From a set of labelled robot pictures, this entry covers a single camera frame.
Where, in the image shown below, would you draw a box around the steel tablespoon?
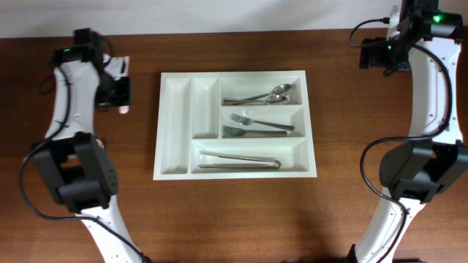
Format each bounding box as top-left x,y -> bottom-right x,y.
222,95 -> 288,105
245,83 -> 293,100

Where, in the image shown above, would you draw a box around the white plastic cutlery tray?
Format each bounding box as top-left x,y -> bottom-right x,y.
153,70 -> 317,181

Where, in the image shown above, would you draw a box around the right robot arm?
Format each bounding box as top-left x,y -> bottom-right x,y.
347,1 -> 467,262

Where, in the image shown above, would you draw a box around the right black cable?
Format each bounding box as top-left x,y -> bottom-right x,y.
348,16 -> 454,263

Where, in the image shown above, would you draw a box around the small shiny teaspoon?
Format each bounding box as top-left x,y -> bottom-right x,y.
96,139 -> 105,150

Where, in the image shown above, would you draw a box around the metal kitchen tongs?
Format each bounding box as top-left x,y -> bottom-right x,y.
198,151 -> 282,169

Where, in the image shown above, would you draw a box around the steel fork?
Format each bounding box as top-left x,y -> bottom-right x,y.
222,126 -> 288,137
230,113 -> 295,132

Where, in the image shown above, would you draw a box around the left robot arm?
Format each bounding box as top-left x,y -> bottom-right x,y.
21,28 -> 150,262

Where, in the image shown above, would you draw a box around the white plastic knife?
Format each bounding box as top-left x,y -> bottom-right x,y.
118,105 -> 129,115

